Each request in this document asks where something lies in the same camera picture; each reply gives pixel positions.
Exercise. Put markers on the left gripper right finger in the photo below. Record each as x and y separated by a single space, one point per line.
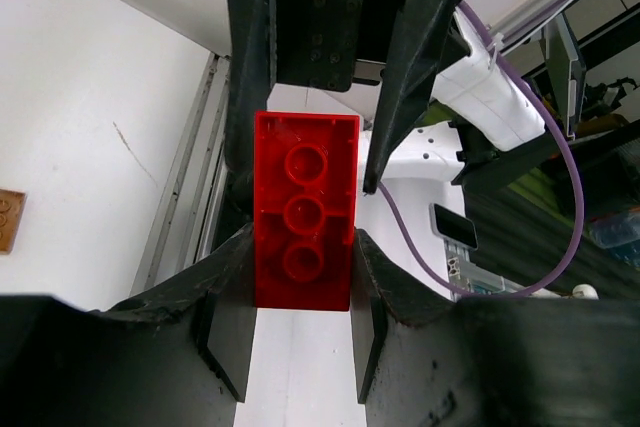
422 360

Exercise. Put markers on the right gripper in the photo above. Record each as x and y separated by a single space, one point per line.
324 44

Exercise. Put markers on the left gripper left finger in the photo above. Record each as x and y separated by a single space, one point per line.
177 354

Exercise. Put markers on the red rectangular lego brick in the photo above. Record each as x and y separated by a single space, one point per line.
305 189

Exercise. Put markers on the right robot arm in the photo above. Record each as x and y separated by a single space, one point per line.
474 84

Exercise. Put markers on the grey smartphone background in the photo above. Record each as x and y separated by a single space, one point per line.
453 227

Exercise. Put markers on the orange flat lego brick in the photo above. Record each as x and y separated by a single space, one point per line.
11 209

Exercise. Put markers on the aluminium rail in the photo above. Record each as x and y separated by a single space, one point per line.
181 231

